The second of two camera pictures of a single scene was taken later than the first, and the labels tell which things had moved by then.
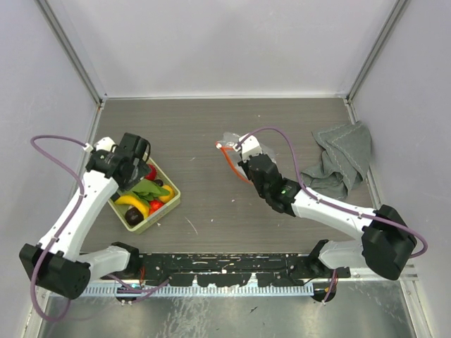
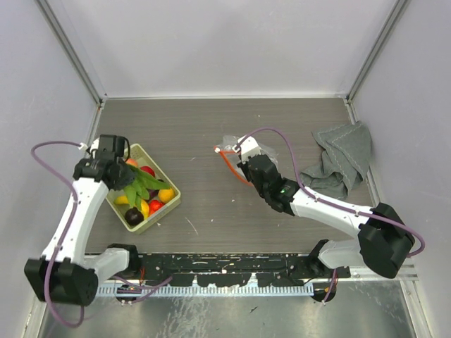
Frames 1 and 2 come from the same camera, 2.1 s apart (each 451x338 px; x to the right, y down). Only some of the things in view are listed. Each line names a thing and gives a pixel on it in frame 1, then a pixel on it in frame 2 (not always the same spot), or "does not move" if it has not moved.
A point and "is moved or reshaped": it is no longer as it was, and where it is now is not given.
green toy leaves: [148, 191] is moved or reshaped
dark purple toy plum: [134, 216] does not move
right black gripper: [245, 165] does not move
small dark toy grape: [158, 182] to [153, 193]
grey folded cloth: [344, 161] does not move
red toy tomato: [154, 205] does not move
